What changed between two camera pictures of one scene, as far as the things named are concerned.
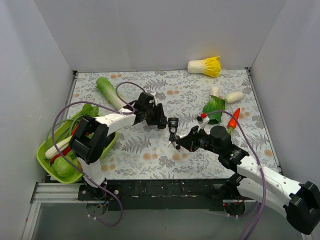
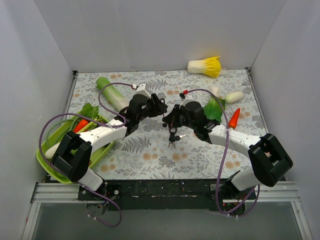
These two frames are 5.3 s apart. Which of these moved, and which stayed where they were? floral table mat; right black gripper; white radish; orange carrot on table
Moved: right black gripper
Stayed: orange carrot on table; white radish; floral table mat
